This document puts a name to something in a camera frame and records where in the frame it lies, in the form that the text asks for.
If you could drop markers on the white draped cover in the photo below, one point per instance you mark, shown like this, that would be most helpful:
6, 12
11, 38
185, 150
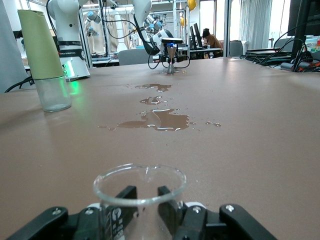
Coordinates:
10, 55

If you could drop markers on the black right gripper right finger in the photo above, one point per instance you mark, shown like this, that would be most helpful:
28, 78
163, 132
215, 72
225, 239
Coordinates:
225, 225

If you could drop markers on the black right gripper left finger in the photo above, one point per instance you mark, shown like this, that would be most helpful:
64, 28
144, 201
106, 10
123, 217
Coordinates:
50, 222

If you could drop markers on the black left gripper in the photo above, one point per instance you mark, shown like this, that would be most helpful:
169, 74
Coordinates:
170, 45

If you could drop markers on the yellow hard hat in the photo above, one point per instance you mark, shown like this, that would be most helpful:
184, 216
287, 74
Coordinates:
191, 4

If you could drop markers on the green sleeved glass bottle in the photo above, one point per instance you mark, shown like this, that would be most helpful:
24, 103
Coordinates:
40, 50

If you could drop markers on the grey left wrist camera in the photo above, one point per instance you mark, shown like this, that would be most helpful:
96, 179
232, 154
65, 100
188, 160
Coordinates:
172, 40

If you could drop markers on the small spilled liquid puddle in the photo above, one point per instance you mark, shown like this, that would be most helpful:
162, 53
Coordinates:
152, 100

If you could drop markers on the grey blue background robot arm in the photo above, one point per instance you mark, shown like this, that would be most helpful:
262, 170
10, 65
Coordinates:
91, 22

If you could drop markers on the clear glass beaker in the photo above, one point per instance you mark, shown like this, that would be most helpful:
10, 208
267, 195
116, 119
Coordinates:
120, 200

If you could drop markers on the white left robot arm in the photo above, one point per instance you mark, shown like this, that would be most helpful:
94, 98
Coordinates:
70, 30

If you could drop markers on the seated person brown jacket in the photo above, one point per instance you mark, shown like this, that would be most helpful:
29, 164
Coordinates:
212, 40

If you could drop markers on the grey office chair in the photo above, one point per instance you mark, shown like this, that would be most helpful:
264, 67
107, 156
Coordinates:
135, 57

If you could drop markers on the black computer monitor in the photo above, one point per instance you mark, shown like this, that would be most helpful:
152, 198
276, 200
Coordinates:
303, 17

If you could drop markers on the metal double jigger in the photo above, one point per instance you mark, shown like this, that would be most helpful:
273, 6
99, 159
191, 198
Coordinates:
171, 57

